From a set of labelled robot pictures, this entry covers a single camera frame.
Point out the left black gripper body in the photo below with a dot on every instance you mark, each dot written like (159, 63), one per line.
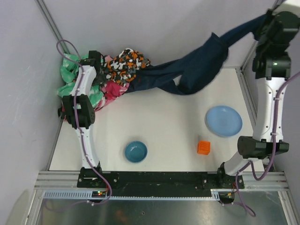
(99, 76)

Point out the pink patterned cloth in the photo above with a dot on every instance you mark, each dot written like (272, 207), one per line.
(110, 89)

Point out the light blue plate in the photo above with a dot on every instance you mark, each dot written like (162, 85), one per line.
(223, 121)

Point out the orange plastic cube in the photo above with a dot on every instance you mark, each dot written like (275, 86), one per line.
(203, 147)

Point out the teal ceramic bowl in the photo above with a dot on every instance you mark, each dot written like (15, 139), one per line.
(136, 152)

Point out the green white tie-dye cloth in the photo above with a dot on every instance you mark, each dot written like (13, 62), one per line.
(69, 73)

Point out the navy blue denim jeans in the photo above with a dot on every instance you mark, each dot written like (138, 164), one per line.
(193, 72)

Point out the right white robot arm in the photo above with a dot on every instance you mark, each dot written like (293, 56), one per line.
(272, 67)

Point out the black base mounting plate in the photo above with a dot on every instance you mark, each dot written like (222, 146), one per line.
(161, 184)

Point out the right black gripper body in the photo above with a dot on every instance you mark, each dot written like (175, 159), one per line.
(262, 28)

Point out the orange black patterned cloth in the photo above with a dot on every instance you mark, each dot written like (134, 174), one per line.
(122, 69)

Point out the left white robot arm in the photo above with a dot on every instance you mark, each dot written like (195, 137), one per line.
(80, 113)

